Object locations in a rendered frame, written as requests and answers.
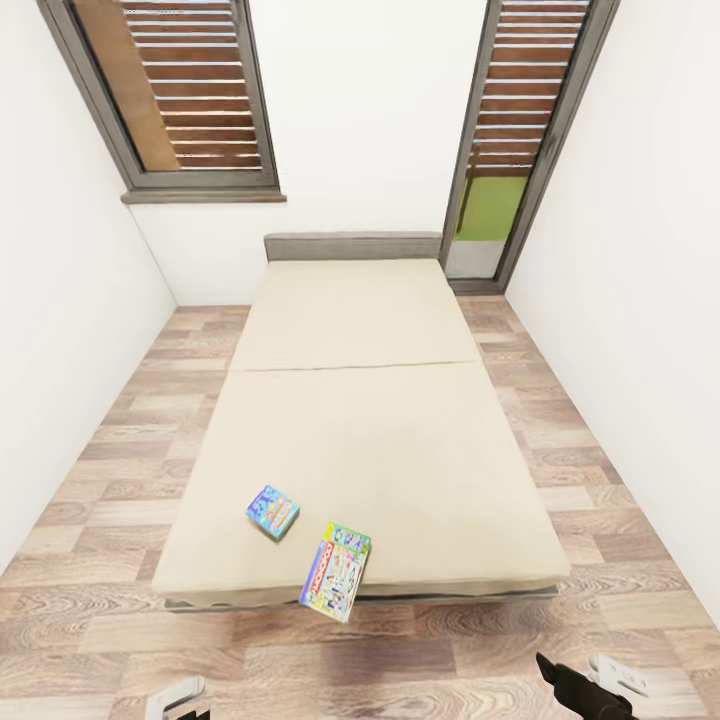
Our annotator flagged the board game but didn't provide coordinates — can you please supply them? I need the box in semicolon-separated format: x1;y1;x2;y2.
299;521;371;623
245;485;301;539

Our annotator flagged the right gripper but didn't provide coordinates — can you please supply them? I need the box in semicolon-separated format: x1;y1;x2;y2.
536;652;633;720

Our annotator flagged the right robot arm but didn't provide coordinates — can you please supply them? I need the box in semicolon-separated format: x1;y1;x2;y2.
536;652;652;720

